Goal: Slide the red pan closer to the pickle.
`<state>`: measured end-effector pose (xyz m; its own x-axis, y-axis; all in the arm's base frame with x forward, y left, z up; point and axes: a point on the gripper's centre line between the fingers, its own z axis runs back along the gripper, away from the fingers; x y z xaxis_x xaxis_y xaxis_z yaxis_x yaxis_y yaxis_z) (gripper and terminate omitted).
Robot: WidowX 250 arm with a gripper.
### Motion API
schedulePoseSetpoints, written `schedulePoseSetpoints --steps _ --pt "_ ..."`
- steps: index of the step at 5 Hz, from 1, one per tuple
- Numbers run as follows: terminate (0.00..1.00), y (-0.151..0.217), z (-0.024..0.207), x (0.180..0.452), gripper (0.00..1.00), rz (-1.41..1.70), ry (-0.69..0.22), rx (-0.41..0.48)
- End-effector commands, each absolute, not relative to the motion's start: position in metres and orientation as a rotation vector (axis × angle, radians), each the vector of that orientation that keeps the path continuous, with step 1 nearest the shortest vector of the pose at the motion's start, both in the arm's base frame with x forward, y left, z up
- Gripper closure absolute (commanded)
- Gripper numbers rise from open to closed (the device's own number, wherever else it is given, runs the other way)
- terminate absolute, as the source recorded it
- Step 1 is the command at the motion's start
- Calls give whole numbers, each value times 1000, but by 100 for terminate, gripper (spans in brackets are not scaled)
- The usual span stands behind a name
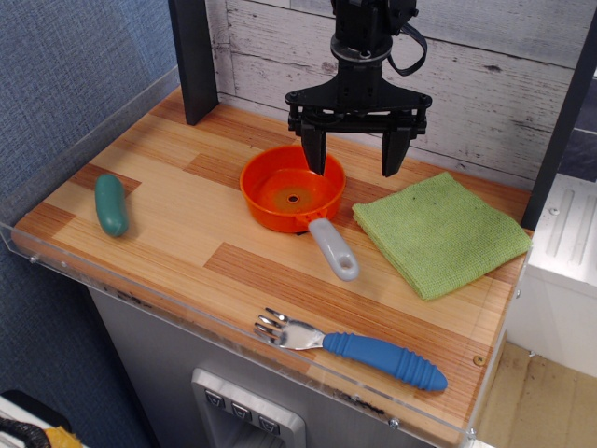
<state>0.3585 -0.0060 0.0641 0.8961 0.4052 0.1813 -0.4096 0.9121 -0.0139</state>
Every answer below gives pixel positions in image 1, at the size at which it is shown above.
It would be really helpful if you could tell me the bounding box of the yellow black object at corner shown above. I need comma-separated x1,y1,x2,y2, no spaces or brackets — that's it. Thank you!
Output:
1,417,84,448

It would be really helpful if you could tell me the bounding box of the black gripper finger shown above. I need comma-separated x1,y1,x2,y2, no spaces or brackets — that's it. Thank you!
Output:
382,128,410,177
301,123,326,175

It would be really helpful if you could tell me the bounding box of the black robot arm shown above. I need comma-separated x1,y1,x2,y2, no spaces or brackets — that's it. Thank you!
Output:
285,1,432,177

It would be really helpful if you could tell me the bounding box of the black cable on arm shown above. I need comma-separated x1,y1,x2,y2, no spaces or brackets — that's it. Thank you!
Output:
385,22,428,78

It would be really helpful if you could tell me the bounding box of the grey cabinet with button panel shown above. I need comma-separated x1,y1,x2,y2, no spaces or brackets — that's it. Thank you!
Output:
90,289,430,447

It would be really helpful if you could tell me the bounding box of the dark left vertical post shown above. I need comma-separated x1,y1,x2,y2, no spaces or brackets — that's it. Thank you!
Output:
168,0,219,125

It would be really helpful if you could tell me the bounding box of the clear acrylic table guard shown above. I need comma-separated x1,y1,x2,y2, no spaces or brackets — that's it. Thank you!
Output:
1,75,523,447

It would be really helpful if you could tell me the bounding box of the green toy pickle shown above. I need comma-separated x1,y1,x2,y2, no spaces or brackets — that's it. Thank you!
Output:
94,174,130,237

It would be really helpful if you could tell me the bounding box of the white appliance at right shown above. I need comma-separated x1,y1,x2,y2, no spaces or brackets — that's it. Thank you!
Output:
506,175,596,376

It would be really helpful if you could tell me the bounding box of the dark right vertical post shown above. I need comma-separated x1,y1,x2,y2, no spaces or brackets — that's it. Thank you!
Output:
521,13,596,231

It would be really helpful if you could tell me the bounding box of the dark vertical post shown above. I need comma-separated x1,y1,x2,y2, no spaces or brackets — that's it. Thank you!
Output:
521,13,596,231
168,0,219,125

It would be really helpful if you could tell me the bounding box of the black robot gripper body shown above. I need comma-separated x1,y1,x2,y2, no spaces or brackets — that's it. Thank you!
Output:
285,35,432,137

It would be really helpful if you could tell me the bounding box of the green folded cloth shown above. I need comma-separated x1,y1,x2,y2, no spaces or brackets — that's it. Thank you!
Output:
353,173,532,301

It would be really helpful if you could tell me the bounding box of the red pan with grey handle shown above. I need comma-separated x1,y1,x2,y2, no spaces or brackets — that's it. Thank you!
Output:
239,146,360,281

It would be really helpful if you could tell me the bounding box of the fork with blue handle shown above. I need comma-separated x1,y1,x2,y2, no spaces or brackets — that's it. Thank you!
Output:
254,308,448,392

